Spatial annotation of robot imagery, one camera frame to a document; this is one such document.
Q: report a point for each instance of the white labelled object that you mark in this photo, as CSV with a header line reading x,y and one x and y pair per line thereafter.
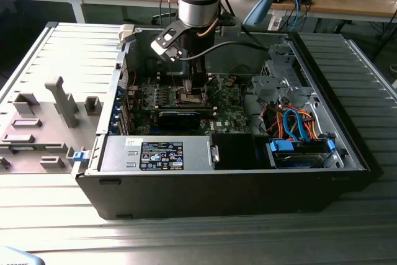
x,y
274,23

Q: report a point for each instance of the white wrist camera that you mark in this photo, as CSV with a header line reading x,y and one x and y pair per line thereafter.
x,y
158,48

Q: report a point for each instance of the black PC case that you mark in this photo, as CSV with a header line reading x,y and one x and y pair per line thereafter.
x,y
217,193

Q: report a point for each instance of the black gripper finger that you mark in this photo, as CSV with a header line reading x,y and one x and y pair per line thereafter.
x,y
199,75

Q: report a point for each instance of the black graphics card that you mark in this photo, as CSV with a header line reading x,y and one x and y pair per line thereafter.
x,y
178,119

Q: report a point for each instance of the silver metal drive cage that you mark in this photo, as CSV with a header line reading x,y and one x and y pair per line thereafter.
x,y
270,86

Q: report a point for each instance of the beige plastic piece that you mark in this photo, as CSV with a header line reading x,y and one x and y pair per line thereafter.
x,y
126,33

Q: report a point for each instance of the grey parts rack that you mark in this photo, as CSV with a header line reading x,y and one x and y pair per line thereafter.
x,y
46,141

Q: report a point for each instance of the black metal frame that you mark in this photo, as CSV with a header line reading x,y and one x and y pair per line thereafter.
x,y
384,33

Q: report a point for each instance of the CPU socket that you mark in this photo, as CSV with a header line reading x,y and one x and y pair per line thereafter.
x,y
193,100

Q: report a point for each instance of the grey power supply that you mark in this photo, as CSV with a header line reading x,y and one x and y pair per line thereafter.
x,y
118,153

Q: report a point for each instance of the hard disk blue carrier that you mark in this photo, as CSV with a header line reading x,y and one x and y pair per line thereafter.
x,y
280,147

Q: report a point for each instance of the blue plastic clip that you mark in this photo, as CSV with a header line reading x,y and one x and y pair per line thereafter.
x,y
80,156

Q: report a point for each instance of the pale grey device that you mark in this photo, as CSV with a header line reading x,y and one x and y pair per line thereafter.
x,y
15,257

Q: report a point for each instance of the green motherboard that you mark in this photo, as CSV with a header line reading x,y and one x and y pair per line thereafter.
x,y
229,113

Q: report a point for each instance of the black RAM slot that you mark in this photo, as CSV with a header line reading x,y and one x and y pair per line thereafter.
x,y
186,108
166,79

